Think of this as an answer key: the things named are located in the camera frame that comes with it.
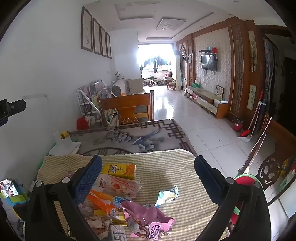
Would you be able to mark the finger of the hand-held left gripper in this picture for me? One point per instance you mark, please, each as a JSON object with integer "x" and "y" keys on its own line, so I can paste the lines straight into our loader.
{"x": 13, "y": 107}

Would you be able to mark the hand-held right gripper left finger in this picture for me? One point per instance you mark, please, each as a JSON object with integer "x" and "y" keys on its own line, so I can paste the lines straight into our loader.
{"x": 89, "y": 176}

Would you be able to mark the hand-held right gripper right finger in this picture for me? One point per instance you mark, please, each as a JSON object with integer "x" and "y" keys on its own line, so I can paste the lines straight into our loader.
{"x": 208, "y": 178}

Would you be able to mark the orange plastic wrapper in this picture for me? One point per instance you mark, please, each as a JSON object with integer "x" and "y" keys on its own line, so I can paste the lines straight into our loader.
{"x": 99, "y": 201}

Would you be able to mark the pink strawberry snack box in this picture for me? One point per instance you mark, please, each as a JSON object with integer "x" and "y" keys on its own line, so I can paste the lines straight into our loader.
{"x": 118, "y": 185}

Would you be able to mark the yellow snack box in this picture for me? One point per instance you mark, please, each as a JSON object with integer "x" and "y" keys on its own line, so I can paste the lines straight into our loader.
{"x": 120, "y": 171}

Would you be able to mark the red bin with green rim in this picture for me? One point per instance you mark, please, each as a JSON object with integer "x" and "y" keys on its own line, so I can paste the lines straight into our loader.
{"x": 245, "y": 179}

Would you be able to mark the blue white wrapper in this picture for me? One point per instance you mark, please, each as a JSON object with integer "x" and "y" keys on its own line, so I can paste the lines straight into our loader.
{"x": 120, "y": 199}

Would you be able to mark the crumpled pale wrapper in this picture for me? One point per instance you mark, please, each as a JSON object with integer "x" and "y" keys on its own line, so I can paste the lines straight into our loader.
{"x": 92, "y": 222}

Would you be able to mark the white yellow snack wrapper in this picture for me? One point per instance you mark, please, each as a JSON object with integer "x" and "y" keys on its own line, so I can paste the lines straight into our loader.
{"x": 165, "y": 197}

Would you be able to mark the yellow striped blanket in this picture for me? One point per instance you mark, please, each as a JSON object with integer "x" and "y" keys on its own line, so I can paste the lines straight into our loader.
{"x": 161, "y": 166}

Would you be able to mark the yellow tape roll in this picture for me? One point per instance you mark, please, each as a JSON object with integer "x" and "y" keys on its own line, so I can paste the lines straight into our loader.
{"x": 64, "y": 134}

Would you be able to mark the yellow packet with barcode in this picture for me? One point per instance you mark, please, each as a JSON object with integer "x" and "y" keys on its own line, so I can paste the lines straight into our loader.
{"x": 115, "y": 217}

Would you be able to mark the red plastic bag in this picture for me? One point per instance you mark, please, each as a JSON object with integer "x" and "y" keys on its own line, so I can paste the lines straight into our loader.
{"x": 82, "y": 124}

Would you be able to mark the grey floral rug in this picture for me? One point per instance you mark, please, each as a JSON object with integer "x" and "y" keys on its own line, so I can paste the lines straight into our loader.
{"x": 129, "y": 139}

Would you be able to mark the small red floor bin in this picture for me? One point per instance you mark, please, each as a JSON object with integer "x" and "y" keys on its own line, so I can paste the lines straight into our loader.
{"x": 237, "y": 126}

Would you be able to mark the small white drink carton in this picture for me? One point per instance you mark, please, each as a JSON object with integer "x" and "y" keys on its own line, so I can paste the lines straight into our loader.
{"x": 118, "y": 234}

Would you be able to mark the pink plastic wrapper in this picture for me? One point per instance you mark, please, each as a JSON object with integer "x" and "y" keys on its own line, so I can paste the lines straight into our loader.
{"x": 143, "y": 213}

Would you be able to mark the white magazine rack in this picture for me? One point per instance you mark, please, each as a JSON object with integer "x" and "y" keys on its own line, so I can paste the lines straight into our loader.
{"x": 79, "y": 97}

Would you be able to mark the green plastic box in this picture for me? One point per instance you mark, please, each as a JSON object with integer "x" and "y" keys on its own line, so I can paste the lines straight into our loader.
{"x": 19, "y": 199}

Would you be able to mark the smartphone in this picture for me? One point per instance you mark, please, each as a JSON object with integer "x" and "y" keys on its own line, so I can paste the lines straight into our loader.
{"x": 9, "y": 187}

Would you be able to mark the wooden television cabinet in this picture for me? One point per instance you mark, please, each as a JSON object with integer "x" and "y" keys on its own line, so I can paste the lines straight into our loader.
{"x": 208, "y": 97}

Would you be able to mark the framed picture on cabinet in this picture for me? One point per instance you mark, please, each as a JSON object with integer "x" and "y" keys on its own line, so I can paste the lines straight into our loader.
{"x": 219, "y": 91}

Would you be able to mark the small wooden chair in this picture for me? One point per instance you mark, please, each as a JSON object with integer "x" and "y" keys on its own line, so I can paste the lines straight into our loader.
{"x": 171, "y": 85}

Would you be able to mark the beige sofa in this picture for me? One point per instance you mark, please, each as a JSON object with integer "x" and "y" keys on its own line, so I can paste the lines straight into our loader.
{"x": 134, "y": 87}

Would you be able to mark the white balance bike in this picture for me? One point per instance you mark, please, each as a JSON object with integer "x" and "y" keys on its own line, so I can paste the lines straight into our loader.
{"x": 152, "y": 82}

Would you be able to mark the hanging clothes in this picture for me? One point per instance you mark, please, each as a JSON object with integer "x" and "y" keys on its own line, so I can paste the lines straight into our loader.
{"x": 158, "y": 61}

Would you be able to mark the square ceiling lamp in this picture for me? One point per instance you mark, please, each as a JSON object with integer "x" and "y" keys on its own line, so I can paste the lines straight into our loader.
{"x": 170, "y": 23}

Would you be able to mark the green leaf wall scroll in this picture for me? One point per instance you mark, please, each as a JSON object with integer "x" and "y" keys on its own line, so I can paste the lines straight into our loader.
{"x": 251, "y": 97}

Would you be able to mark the framed wall picture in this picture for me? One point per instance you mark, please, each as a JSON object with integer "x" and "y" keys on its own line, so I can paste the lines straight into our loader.
{"x": 108, "y": 45}
{"x": 104, "y": 41}
{"x": 97, "y": 37}
{"x": 86, "y": 27}

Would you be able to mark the wall television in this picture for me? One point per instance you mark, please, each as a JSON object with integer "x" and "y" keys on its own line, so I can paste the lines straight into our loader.
{"x": 209, "y": 62}

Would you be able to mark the floral wall scroll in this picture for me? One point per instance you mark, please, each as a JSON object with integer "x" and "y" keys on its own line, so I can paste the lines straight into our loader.
{"x": 252, "y": 46}

